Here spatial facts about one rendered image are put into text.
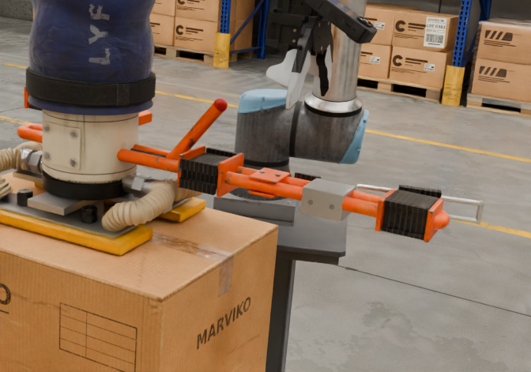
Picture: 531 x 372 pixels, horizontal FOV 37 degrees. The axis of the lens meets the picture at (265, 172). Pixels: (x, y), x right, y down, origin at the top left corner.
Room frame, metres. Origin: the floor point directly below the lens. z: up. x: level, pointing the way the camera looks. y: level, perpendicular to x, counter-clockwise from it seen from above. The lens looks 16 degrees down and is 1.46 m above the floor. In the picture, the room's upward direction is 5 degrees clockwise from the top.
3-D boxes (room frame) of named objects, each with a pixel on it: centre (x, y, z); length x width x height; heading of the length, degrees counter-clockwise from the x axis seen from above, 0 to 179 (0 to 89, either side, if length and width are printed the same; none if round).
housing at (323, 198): (1.23, -0.10, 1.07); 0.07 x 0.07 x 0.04; 67
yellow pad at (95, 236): (1.33, 0.36, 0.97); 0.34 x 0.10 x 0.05; 67
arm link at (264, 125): (2.09, 0.00, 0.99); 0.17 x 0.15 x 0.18; 81
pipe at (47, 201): (1.41, 0.32, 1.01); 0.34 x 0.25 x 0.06; 67
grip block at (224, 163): (1.31, 0.09, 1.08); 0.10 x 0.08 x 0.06; 157
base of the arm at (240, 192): (2.09, 0.01, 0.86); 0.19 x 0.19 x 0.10
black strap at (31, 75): (1.41, 0.32, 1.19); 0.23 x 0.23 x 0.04
